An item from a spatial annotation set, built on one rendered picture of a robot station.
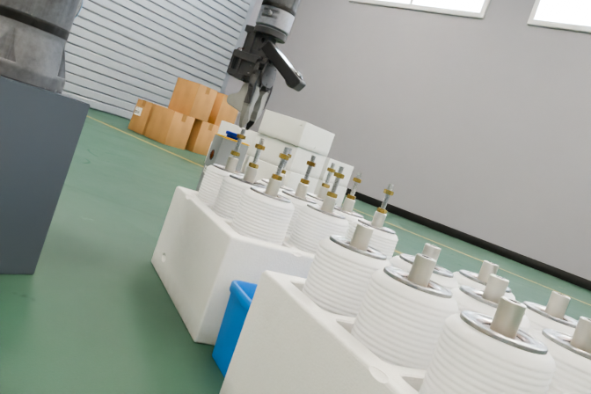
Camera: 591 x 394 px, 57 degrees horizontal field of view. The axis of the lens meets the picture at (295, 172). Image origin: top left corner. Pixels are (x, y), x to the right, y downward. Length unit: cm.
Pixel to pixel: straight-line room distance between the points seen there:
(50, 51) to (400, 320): 67
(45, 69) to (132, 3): 586
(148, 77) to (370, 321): 654
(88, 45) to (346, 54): 321
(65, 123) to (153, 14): 604
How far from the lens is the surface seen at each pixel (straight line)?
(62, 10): 96
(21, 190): 95
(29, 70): 93
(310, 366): 61
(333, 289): 66
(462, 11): 694
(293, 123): 385
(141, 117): 521
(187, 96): 501
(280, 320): 67
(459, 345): 50
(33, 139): 94
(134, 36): 684
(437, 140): 656
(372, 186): 679
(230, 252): 88
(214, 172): 114
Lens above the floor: 34
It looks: 2 degrees down
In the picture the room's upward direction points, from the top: 19 degrees clockwise
